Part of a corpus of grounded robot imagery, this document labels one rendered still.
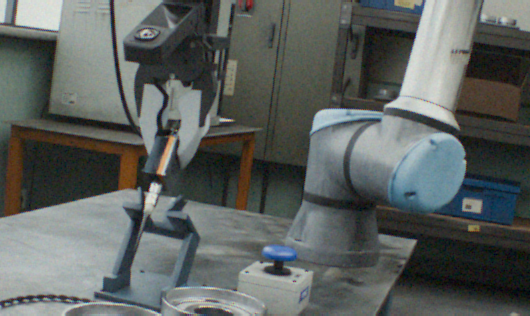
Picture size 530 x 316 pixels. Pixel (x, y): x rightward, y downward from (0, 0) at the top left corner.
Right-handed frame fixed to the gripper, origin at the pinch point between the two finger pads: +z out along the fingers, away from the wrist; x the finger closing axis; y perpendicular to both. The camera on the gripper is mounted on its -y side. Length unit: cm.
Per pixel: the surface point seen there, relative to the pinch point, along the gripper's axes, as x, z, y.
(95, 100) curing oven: 111, 21, 189
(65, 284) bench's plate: 9.4, 16.0, -6.3
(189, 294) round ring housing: -7.1, 12.5, -8.4
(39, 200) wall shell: 144, 71, 204
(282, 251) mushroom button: -13.9, 9.1, 2.3
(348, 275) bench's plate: -18.8, 18.1, 25.4
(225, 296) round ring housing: -10.5, 12.5, -6.7
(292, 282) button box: -16.0, 11.8, 0.1
